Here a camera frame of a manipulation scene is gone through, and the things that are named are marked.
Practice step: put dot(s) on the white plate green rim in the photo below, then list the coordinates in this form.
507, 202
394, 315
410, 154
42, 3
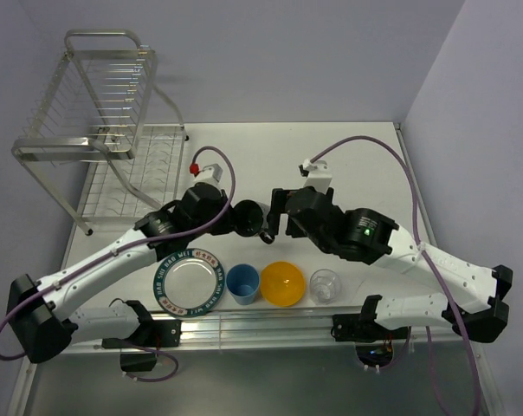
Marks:
189, 283

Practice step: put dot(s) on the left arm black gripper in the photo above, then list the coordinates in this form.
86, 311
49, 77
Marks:
226, 226

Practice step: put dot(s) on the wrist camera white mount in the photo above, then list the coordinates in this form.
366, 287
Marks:
210, 174
316, 174

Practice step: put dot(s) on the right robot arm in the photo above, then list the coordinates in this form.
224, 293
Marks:
467, 298

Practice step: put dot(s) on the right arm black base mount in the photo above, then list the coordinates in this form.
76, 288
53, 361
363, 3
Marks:
377, 348

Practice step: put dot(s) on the yellow plastic bowl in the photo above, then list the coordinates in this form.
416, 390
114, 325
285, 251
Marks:
282, 284

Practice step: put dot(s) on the metal dish rack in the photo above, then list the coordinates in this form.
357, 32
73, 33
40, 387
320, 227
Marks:
105, 142

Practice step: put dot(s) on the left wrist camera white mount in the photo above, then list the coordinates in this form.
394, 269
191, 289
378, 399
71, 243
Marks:
210, 174

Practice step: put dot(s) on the blue plastic cup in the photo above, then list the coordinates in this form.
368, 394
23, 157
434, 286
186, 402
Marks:
243, 282

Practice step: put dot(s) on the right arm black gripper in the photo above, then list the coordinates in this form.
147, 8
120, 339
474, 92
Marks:
278, 196

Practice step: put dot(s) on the dark grey mug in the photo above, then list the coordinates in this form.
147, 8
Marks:
251, 220

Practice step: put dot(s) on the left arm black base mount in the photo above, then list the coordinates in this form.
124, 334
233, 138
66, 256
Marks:
141, 351

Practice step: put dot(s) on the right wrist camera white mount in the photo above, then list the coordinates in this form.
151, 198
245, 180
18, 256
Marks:
316, 174

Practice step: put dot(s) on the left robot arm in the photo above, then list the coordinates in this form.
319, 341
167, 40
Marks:
48, 315

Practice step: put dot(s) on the aluminium table edge rail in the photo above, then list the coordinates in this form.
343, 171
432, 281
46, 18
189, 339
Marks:
260, 328

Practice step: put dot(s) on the clear glass cup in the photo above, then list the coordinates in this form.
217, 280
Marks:
324, 286

